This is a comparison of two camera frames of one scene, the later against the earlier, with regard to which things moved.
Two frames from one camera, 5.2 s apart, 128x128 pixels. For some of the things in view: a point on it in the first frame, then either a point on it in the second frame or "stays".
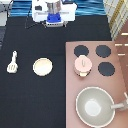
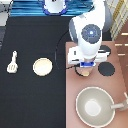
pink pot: x=82 y=66 stays
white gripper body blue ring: x=55 y=13 -> x=75 y=56
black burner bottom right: x=106 y=68 stays
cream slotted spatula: x=13 y=66 stays
